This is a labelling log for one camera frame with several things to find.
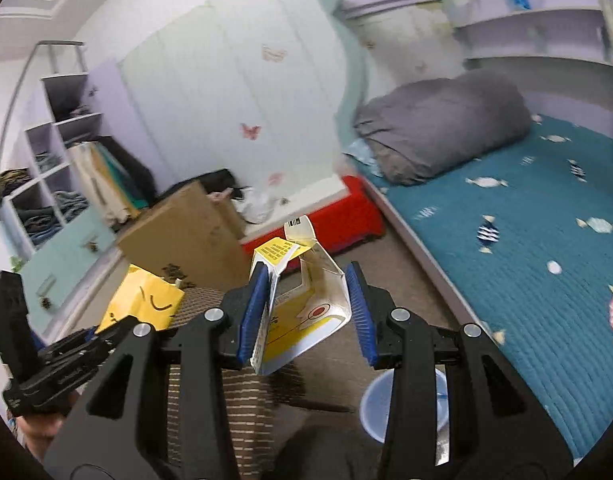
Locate grey duvet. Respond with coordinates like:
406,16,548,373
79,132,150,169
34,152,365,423
353,70,532,186

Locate purple wall shelves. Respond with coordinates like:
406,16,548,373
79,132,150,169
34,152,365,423
343,0,613,66

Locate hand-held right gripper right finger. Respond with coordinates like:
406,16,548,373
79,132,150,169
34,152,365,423
345,261,569,480

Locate yellow and white paper carton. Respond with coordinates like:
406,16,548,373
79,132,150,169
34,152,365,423
249,215,348,376

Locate blue plaid pillow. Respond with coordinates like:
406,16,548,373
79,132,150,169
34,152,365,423
343,140,387,178

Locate white wardrobe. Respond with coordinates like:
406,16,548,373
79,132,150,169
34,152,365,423
119,0,352,201

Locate purple shelf unit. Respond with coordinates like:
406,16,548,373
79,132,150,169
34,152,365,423
0,40,117,251

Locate black clothes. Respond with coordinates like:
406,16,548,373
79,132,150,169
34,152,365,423
159,169,247,201

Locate brown polka-dot tablecloth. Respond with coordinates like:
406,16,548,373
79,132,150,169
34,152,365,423
166,285,357,466

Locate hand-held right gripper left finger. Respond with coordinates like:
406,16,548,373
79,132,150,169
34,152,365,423
44,262,282,480

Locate yellow paper bag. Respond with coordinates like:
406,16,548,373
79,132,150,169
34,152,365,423
95,264,186,333

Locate teal drawer cabinet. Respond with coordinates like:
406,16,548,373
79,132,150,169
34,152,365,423
19,207,120,321

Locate crumpled white plastic bag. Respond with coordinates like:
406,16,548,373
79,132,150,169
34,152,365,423
236,185,282,223

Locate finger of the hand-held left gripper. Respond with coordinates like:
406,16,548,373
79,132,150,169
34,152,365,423
39,315,140,377

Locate red bench with white top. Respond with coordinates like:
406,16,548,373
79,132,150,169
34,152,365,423
239,176,387,261

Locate teal printed bedspread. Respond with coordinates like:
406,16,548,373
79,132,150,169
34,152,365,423
363,112,613,461

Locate small cardboard box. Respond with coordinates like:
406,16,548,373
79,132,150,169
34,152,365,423
206,190,247,241

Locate large cardboard box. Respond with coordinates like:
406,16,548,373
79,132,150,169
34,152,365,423
117,180,252,291

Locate blue plastic bucket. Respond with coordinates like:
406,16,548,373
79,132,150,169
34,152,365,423
360,367,449,443

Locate hanging clothes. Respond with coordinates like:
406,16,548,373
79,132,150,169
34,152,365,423
69,135,157,226

